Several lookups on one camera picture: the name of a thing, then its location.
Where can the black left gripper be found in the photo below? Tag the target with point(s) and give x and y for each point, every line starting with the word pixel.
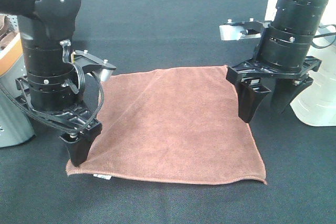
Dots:
pixel 79 124

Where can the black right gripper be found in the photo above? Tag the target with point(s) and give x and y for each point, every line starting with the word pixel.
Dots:
pixel 289 84

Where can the brown microfibre towel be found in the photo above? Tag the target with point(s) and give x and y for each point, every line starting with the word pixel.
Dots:
pixel 177 125

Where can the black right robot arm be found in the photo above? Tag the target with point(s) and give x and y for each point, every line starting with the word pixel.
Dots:
pixel 281 54

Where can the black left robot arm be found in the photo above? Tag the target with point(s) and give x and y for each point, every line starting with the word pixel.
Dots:
pixel 51 91

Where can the grey perforated laundry basket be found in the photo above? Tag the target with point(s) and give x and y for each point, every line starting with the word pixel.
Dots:
pixel 16 127

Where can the brown towels in basket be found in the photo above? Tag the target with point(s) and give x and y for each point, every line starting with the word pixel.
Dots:
pixel 8 32

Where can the black table cloth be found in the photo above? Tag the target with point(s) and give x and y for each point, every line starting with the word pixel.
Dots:
pixel 142 35

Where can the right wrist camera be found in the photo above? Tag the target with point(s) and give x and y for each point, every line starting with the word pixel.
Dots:
pixel 250 29

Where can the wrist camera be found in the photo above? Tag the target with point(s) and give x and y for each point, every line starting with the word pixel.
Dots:
pixel 92 64
pixel 250 29

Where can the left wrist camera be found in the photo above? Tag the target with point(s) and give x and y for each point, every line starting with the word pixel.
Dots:
pixel 92 64

